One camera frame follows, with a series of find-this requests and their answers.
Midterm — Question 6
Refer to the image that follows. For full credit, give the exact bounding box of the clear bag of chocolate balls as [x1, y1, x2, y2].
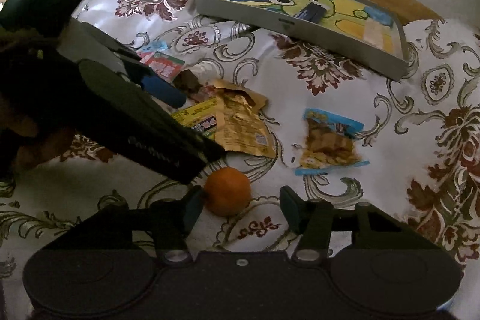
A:
[142, 52, 185, 83]

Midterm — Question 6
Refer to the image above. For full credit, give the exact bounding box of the dark brown snack wrapper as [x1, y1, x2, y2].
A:
[173, 70, 202, 95]

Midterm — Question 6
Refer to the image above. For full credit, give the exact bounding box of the yellow snack packet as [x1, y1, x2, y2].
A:
[172, 97, 217, 140]

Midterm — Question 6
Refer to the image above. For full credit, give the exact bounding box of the orange mandarin fruit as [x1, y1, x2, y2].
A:
[203, 167, 252, 217]

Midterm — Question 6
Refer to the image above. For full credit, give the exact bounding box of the blue packet of brown chips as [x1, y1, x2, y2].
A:
[294, 108, 369, 176]

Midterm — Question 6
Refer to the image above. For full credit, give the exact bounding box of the gold foil snack packet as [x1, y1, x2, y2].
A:
[212, 79, 276, 158]

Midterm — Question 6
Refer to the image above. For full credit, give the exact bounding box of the pale wafer packet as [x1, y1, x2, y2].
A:
[363, 19, 394, 54]

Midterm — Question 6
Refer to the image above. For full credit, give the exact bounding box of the floral white bed sheet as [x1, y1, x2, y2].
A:
[0, 0, 480, 306]

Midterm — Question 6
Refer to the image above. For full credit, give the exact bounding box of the grey tray with painting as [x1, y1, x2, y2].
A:
[194, 0, 408, 80]

